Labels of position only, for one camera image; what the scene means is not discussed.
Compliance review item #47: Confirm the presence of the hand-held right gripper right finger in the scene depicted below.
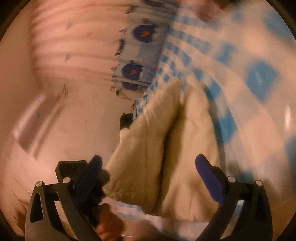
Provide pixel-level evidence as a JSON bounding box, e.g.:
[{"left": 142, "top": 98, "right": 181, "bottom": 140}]
[{"left": 195, "top": 153, "right": 273, "bottom": 241}]

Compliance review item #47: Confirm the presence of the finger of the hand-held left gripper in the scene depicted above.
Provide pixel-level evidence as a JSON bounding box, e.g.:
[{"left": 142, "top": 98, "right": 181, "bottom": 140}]
[
  {"left": 55, "top": 160, "right": 90, "bottom": 184},
  {"left": 94, "top": 170, "right": 110, "bottom": 202}
]

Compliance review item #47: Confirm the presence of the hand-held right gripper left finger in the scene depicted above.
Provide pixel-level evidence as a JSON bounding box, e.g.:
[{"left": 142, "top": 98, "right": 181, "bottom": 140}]
[{"left": 25, "top": 155, "right": 103, "bottom": 241}]

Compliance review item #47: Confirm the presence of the white quilt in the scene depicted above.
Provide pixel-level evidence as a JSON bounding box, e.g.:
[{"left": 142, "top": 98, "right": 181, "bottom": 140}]
[{"left": 102, "top": 79, "right": 222, "bottom": 218}]

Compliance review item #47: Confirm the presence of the person's left hand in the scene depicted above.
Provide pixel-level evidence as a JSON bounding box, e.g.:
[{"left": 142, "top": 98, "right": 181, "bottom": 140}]
[{"left": 95, "top": 203, "right": 125, "bottom": 241}]

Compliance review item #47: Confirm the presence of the black cloth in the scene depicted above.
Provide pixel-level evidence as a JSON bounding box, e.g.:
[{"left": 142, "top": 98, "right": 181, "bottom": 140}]
[{"left": 119, "top": 113, "right": 133, "bottom": 131}]

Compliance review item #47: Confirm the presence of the blue checkered plastic sheet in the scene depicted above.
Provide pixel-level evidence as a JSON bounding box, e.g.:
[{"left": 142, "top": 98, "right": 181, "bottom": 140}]
[{"left": 116, "top": 0, "right": 296, "bottom": 232}]

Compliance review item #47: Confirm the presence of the blue whale print bedding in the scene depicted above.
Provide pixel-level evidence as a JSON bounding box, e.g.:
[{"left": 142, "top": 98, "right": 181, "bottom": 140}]
[{"left": 111, "top": 0, "right": 173, "bottom": 92}]

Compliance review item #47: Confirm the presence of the black charger cable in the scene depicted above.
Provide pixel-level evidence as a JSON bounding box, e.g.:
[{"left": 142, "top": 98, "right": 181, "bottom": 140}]
[{"left": 126, "top": 93, "right": 148, "bottom": 110}]

